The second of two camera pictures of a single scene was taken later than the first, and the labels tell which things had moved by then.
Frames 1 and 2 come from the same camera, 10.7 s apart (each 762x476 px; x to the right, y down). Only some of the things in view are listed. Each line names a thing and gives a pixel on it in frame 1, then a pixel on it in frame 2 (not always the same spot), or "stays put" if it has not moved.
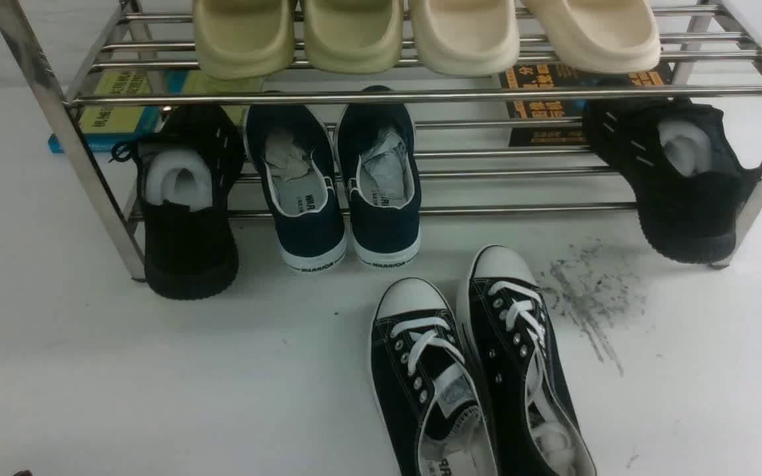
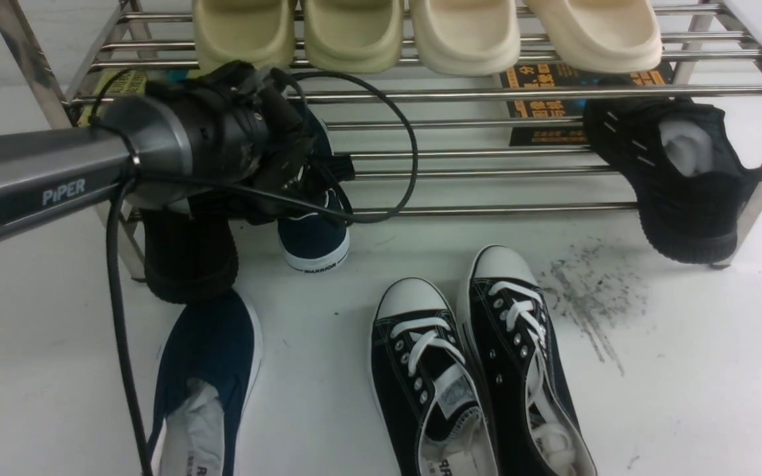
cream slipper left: (467, 38) stays put
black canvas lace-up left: (428, 396) stays put
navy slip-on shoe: (378, 176) -> (210, 361)
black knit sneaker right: (690, 186) stays put
